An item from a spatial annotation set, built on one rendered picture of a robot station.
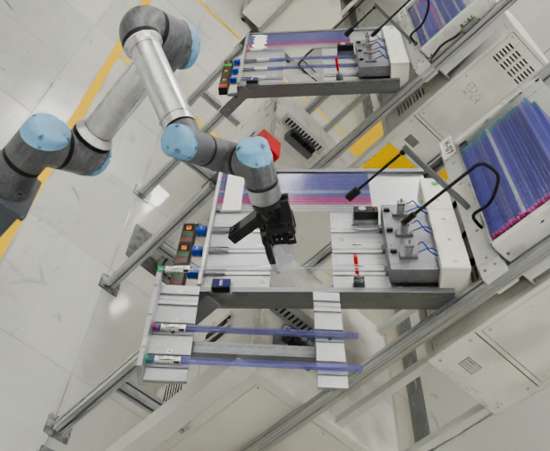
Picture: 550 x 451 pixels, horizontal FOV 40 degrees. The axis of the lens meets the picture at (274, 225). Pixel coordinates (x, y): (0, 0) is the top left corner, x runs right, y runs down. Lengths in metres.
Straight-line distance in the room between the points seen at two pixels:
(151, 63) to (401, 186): 1.12
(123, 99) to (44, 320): 1.01
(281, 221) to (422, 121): 1.77
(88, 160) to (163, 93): 0.47
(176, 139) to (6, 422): 1.17
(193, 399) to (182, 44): 0.91
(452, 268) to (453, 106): 1.46
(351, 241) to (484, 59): 1.34
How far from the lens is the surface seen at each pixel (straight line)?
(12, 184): 2.12
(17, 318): 2.70
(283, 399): 2.36
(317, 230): 3.70
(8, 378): 2.55
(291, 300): 2.10
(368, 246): 2.28
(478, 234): 2.18
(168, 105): 1.71
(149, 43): 1.83
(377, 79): 3.35
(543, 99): 2.54
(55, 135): 2.05
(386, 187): 2.58
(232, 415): 2.42
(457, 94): 3.42
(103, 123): 2.08
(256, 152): 1.66
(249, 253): 2.25
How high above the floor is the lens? 1.85
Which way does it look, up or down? 25 degrees down
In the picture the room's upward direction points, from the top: 49 degrees clockwise
